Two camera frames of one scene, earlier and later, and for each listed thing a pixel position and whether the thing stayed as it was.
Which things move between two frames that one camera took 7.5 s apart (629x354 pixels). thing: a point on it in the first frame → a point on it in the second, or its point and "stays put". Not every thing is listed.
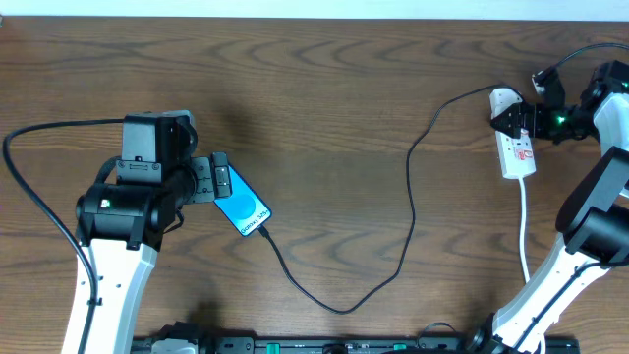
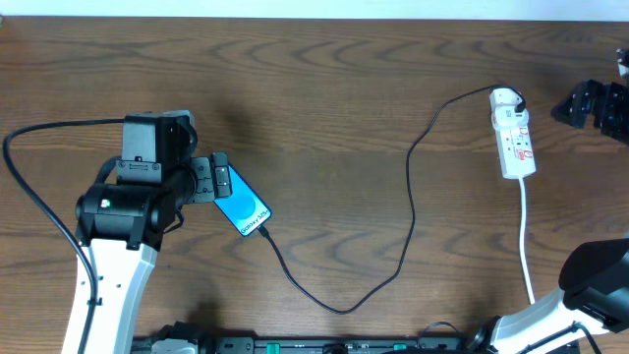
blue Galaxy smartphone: [243, 208] stays put
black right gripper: [526, 120] → [604, 109]
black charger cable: [411, 201] stays put
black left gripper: [202, 178] stays put
